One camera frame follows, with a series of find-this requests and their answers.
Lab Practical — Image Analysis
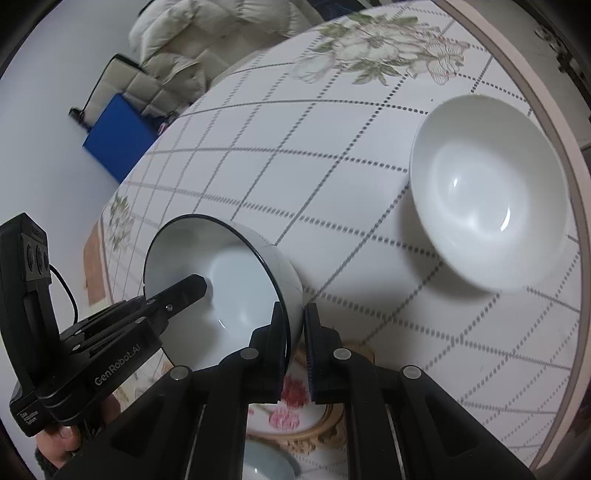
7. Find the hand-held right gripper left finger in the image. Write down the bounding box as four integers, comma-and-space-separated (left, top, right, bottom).
55, 300, 296, 480

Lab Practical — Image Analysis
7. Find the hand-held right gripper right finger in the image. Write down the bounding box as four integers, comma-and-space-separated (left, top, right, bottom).
302, 302, 537, 480

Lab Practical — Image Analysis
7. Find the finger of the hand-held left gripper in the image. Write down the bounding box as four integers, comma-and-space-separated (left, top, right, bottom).
122, 274, 208, 334

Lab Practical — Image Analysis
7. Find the white bowl with black rim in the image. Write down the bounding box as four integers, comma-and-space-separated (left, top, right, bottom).
244, 438, 302, 480
144, 215, 304, 374

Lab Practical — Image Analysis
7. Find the person's left hand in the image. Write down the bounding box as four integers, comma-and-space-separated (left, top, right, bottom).
34, 425, 81, 469

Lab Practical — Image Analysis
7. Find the striped beige and brown cloth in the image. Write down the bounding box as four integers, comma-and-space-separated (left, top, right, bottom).
83, 222, 112, 305

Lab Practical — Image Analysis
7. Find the blue mat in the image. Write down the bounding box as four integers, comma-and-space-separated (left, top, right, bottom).
82, 93, 162, 185

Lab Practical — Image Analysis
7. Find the floral checked tablecloth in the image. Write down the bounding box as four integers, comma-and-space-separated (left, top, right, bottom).
99, 0, 583, 480

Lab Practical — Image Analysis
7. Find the beige cushioned chair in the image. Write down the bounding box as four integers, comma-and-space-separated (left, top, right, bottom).
69, 54, 178, 134

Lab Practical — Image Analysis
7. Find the plain white bowl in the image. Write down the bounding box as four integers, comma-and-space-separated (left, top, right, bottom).
409, 95, 580, 294

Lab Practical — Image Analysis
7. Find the beige puffer jacket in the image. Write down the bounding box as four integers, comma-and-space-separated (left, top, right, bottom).
128, 0, 319, 97

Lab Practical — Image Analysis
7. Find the thin black cable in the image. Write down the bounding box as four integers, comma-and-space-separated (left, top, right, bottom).
48, 264, 79, 324

